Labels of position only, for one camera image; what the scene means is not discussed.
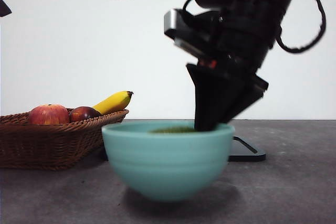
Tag black rectangular tray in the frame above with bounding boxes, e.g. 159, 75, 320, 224
101, 136, 266, 162

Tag yellow banana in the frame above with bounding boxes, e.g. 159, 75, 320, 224
91, 90, 134, 116

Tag brown wicker basket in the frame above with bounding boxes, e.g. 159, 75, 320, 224
0, 108, 129, 171

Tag dark red plum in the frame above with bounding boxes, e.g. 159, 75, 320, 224
68, 106, 102, 123

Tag thin black camera cable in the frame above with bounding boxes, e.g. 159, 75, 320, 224
182, 0, 203, 25

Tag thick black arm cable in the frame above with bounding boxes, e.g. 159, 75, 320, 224
276, 0, 327, 54

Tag green avocado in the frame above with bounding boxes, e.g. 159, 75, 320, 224
149, 126, 196, 134

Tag red yellow apple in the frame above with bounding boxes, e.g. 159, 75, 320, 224
28, 104, 70, 125

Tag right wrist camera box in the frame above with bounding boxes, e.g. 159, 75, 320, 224
164, 8, 221, 61

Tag teal ribbed bowl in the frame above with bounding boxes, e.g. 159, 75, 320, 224
101, 120, 235, 202

